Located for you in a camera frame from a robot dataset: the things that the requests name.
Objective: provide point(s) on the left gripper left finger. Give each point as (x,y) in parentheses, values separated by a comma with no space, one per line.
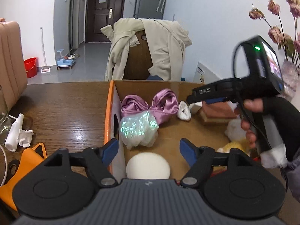
(97,161)

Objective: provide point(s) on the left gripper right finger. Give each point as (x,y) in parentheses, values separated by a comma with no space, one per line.
(200,161)

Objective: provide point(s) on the iridescent white plastic bag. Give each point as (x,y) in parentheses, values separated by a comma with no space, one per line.
(140,129)

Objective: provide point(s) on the right gloved hand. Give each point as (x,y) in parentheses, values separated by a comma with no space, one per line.
(286,117)

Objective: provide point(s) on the pink textured vase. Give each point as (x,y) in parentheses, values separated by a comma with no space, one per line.
(290,75)

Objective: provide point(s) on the yellow white plush toy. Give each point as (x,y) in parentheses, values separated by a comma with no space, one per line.
(237,137)

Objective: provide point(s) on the pink artificial flowers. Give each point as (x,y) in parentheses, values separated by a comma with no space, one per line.
(289,44)

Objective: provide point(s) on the white sock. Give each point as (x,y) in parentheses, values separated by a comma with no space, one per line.
(183,112)

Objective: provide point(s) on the white foam ball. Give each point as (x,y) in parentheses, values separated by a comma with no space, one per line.
(148,166)

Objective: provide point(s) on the brown flat box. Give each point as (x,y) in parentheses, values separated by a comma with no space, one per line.
(216,113)

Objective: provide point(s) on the red orange cardboard box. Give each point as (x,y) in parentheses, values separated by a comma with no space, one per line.
(169,133)

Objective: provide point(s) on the orange black pouch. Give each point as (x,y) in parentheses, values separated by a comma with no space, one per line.
(17,169)

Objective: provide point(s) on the purple satin cloth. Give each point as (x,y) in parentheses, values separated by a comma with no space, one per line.
(163,106)

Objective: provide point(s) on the crumpled white tissue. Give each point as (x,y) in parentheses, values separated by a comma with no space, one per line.
(25,138)

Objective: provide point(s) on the white spray bottle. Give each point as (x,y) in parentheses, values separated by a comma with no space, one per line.
(11,142)

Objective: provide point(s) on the beige jacket on chair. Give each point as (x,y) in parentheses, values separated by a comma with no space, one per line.
(167,42)

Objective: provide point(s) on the clear plastic wrapped package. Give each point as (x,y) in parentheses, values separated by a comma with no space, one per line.
(5,121)

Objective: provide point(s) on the blue pet feeder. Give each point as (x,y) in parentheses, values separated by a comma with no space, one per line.
(64,61)

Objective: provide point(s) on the wooden chair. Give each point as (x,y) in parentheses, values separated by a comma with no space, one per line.
(139,60)

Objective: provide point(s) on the red plastic bucket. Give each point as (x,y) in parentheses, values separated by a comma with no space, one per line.
(31,67)

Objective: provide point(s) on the pink suitcase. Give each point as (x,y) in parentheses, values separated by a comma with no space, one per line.
(13,72)

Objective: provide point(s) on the dark brown entrance door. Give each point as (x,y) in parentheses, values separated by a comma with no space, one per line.
(100,13)

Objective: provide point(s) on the white board against wall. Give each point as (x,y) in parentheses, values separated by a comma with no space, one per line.
(204,75)

